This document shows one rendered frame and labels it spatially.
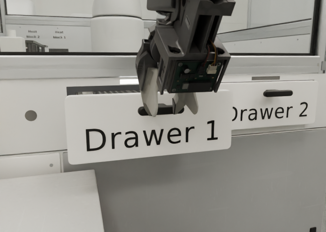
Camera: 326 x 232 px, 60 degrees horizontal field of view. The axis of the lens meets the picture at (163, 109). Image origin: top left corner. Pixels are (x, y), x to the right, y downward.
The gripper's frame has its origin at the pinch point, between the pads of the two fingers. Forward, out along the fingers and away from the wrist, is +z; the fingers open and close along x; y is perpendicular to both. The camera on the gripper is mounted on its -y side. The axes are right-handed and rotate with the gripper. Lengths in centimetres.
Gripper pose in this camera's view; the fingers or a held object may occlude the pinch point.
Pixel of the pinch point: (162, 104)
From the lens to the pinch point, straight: 43.4
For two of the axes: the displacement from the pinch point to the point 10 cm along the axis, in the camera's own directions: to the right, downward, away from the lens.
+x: 9.6, -0.5, 2.8
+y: 2.4, 7.1, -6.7
